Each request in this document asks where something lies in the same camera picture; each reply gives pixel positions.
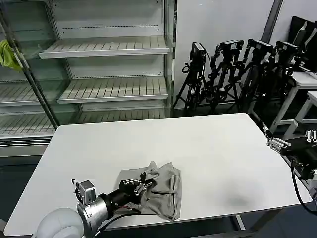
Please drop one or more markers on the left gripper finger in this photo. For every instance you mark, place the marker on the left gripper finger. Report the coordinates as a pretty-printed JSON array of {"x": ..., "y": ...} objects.
[
  {"x": 143, "y": 189},
  {"x": 133, "y": 181}
]

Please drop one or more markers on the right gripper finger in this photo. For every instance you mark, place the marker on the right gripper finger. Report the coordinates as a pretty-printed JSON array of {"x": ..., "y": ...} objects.
[
  {"x": 311, "y": 136},
  {"x": 276, "y": 143}
]

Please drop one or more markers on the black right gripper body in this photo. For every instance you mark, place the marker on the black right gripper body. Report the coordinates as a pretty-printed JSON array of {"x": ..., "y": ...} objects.
[{"x": 303, "y": 153}]

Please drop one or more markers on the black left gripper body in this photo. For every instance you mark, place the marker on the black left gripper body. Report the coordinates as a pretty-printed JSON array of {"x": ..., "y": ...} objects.
[{"x": 121, "y": 196}]

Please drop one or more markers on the grey printed T-shirt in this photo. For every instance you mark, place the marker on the grey printed T-shirt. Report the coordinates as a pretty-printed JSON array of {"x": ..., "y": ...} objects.
[{"x": 163, "y": 188}]

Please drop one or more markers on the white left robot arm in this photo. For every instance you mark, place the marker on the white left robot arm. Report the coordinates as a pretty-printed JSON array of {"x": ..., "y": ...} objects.
[{"x": 91, "y": 210}]

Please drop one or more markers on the white desk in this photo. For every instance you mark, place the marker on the white desk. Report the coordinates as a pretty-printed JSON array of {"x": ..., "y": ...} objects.
[
  {"x": 303, "y": 79},
  {"x": 312, "y": 98}
]

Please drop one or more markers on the black monitor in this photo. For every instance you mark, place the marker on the black monitor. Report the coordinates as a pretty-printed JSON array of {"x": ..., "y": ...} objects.
[{"x": 303, "y": 42}]

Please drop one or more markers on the slanted metal rack pole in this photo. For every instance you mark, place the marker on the slanted metal rack pole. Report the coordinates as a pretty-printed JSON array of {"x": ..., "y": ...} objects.
[{"x": 43, "y": 99}]

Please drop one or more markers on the white empty shelf unit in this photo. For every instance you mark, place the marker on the white empty shelf unit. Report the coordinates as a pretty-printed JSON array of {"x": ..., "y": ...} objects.
[{"x": 111, "y": 47}]

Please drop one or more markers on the glass-sided empty shelf unit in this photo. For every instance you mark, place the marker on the glass-sided empty shelf unit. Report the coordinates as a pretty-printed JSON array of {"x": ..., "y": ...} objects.
[{"x": 15, "y": 94}]

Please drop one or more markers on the yellow-green cloth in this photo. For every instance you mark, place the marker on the yellow-green cloth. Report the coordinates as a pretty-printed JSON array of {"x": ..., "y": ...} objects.
[{"x": 7, "y": 55}]

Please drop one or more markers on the black tripod with camera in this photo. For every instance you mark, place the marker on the black tripod with camera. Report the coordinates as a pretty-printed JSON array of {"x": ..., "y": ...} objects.
[
  {"x": 226, "y": 72},
  {"x": 284, "y": 64},
  {"x": 257, "y": 72},
  {"x": 195, "y": 74}
]

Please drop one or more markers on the grey table leg frame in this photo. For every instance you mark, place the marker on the grey table leg frame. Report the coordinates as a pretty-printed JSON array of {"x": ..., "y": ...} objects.
[{"x": 239, "y": 222}]

